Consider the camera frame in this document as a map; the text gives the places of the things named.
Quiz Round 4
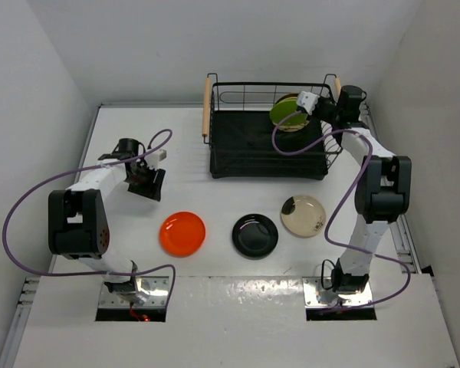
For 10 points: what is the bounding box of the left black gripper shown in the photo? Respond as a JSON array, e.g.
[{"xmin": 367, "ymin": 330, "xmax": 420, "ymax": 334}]
[{"xmin": 125, "ymin": 161, "xmax": 164, "ymax": 201}]

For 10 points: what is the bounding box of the beige floral plate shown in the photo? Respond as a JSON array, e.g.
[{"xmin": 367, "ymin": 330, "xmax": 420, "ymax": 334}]
[{"xmin": 275, "ymin": 95, "xmax": 314, "ymax": 133}]

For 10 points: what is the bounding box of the brown yellow patterned plate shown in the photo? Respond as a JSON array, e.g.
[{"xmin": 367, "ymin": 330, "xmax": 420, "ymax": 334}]
[{"xmin": 281, "ymin": 93, "xmax": 299, "ymax": 100}]

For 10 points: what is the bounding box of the lime green plate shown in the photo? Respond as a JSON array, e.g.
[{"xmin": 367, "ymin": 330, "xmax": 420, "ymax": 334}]
[{"xmin": 269, "ymin": 98, "xmax": 307, "ymax": 127}]

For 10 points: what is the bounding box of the orange plate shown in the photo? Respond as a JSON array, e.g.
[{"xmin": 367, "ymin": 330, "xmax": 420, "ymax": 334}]
[{"xmin": 159, "ymin": 212, "xmax": 206, "ymax": 258}]

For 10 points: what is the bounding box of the cream plate with black patch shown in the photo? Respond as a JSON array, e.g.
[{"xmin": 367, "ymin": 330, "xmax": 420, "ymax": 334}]
[{"xmin": 281, "ymin": 195, "xmax": 327, "ymax": 238}]

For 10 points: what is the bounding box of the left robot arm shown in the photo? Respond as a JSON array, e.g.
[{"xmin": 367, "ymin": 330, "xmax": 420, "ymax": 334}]
[{"xmin": 48, "ymin": 138, "xmax": 166, "ymax": 306}]

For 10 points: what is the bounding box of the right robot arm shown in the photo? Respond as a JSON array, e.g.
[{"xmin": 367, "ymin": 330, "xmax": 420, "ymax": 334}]
[{"xmin": 311, "ymin": 85, "xmax": 412, "ymax": 295}]

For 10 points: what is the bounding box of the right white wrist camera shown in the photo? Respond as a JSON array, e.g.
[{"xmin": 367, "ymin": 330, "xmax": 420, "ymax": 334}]
[{"xmin": 296, "ymin": 91, "xmax": 320, "ymax": 115}]

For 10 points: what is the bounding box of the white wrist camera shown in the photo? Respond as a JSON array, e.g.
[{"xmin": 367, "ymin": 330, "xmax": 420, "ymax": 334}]
[
  {"xmin": 144, "ymin": 149, "xmax": 166, "ymax": 170},
  {"xmin": 296, "ymin": 91, "xmax": 320, "ymax": 115}
]

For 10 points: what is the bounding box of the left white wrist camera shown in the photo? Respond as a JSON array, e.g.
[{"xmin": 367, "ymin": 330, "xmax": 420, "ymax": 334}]
[{"xmin": 144, "ymin": 149, "xmax": 166, "ymax": 170}]

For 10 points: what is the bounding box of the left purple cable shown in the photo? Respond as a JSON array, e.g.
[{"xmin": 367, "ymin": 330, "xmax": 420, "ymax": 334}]
[{"xmin": 2, "ymin": 129, "xmax": 176, "ymax": 307}]

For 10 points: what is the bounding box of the black wire dish rack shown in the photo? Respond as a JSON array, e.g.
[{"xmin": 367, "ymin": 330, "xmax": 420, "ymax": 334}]
[{"xmin": 202, "ymin": 73, "xmax": 342, "ymax": 180}]

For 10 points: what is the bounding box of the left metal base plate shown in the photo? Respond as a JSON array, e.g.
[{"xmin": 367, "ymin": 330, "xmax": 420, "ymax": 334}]
[{"xmin": 98, "ymin": 276, "xmax": 170, "ymax": 309}]

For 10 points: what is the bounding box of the metal base plate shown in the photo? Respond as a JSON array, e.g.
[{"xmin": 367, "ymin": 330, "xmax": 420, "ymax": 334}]
[
  {"xmin": 302, "ymin": 277, "xmax": 373, "ymax": 310},
  {"xmin": 98, "ymin": 276, "xmax": 170, "ymax": 309}
]

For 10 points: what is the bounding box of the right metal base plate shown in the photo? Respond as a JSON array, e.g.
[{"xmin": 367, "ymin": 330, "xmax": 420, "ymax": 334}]
[{"xmin": 302, "ymin": 277, "xmax": 373, "ymax": 310}]

